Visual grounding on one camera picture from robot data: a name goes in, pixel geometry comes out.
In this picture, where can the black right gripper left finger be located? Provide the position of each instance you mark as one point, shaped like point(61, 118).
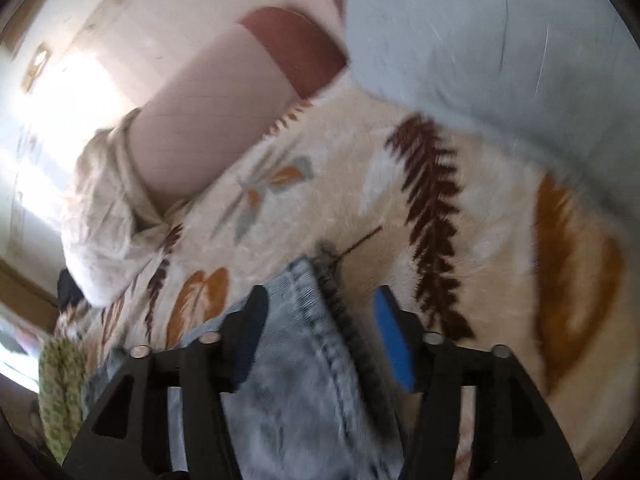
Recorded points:
point(126, 435)

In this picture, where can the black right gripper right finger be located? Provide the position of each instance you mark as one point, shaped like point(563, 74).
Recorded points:
point(480, 415)

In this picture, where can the washed blue denim pants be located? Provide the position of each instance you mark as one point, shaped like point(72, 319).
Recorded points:
point(314, 405)

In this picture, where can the green patterned cloth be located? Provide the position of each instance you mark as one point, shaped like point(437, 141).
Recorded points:
point(62, 377)

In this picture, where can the dark cloth item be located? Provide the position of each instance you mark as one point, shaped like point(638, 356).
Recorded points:
point(69, 293)

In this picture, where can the leaf-patterned beige blanket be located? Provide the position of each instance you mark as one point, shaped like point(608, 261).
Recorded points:
point(481, 246)

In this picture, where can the crumpled beige floral cloth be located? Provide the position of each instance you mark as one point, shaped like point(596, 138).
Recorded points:
point(112, 232)

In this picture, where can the pink maroon bolster cushion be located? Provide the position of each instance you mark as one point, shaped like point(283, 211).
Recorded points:
point(223, 101)

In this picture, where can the light blue pillow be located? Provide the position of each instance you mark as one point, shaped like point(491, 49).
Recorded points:
point(558, 76)

